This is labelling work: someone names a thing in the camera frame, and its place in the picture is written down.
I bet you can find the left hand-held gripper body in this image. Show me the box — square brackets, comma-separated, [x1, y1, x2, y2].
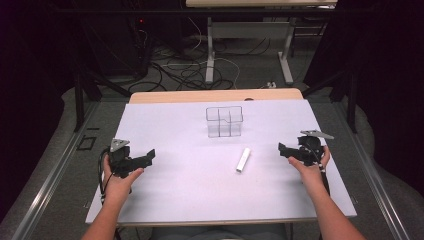
[108, 137, 138, 179]

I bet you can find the grey metal floor rail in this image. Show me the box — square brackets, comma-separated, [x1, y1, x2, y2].
[333, 99, 413, 240]
[11, 99, 101, 240]

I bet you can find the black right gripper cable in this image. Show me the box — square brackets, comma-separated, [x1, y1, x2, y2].
[318, 162, 332, 198]

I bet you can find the white desk with metal legs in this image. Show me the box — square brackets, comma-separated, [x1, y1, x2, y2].
[185, 0, 338, 86]

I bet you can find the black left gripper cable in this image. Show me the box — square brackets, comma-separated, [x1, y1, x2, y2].
[97, 147, 113, 205]

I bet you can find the tangle of black floor cables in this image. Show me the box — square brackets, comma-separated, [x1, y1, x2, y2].
[128, 36, 272, 94]

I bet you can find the white floor cable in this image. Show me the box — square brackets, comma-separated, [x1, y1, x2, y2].
[181, 16, 242, 90]

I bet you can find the white tube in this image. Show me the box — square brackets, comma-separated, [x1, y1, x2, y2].
[235, 147, 252, 174]

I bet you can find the clear acrylic compartment organizer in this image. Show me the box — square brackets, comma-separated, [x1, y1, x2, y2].
[205, 105, 244, 139]

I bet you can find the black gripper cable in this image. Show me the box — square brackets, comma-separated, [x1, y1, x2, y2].
[318, 162, 332, 198]
[97, 147, 113, 205]

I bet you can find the person's left hand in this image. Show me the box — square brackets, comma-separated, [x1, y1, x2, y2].
[102, 153, 145, 203]

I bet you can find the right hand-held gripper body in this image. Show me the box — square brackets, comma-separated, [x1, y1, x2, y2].
[297, 129, 335, 167]

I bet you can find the person's right hand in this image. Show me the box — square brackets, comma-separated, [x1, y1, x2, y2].
[287, 145, 332, 190]

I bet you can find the black metal stand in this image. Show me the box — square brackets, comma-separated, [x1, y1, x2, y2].
[73, 64, 133, 133]
[301, 64, 359, 126]

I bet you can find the dark computer tower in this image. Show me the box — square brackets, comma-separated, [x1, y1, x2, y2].
[79, 13, 151, 78]

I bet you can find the white table sheet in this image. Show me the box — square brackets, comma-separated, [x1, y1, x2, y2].
[85, 99, 358, 225]

